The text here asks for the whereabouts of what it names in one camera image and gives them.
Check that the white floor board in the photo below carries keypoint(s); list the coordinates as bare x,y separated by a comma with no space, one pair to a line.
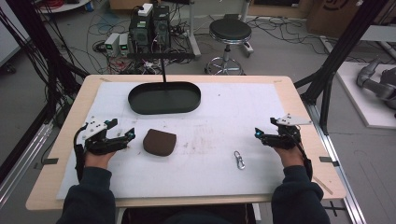
364,102

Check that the person's left hand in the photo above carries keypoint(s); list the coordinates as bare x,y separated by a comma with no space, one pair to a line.
97,159

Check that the white power supply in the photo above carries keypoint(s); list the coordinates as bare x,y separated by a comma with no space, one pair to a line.
124,43
112,43

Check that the black oval tray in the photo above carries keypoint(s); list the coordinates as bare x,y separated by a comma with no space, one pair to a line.
164,99

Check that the white metal table leg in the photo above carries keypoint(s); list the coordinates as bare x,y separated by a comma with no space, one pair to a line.
193,34

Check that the black computer tower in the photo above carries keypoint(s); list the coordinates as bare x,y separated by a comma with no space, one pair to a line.
140,31
161,28

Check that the cardboard box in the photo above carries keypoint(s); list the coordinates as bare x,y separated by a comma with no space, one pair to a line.
336,15

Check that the black camera stand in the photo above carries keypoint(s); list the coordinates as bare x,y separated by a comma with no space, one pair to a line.
162,56

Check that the white table mat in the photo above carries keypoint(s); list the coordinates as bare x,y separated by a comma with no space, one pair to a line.
202,124

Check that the white round table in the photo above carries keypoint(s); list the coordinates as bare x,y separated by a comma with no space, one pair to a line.
62,6

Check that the brown pouch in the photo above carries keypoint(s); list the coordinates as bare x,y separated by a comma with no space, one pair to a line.
159,142

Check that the white box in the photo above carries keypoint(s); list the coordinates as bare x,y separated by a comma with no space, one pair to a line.
145,9

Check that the black tape strip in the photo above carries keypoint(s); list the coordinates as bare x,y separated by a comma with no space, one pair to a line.
327,159
50,161

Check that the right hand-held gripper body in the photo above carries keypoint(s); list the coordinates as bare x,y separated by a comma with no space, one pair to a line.
285,137

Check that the silver carabiner clip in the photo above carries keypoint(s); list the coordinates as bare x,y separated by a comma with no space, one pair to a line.
239,160

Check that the person's right hand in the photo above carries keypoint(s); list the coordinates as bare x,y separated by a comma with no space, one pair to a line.
291,157

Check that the thin wooden stick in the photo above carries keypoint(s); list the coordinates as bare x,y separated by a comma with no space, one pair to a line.
322,185

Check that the black metal frame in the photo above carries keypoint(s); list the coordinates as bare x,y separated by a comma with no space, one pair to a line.
342,46

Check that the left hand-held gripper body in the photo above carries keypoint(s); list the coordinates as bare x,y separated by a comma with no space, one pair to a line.
99,143

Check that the black round stool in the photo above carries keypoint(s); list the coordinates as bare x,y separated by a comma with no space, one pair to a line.
230,31

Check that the aluminium rail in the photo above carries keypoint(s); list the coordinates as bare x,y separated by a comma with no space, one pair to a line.
25,158
339,174

